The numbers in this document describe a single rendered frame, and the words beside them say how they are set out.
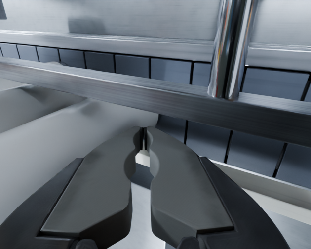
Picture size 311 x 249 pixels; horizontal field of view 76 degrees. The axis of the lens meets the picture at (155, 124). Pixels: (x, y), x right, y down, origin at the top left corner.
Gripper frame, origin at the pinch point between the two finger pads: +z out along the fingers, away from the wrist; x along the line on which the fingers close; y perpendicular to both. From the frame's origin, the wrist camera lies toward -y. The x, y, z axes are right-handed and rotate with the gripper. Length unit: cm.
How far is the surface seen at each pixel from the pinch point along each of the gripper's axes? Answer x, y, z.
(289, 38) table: 11.7, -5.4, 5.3
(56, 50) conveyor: -9.8, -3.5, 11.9
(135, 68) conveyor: -0.9, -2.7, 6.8
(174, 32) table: 3.0, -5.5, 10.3
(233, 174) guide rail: 6.7, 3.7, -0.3
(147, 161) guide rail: 0.2, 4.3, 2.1
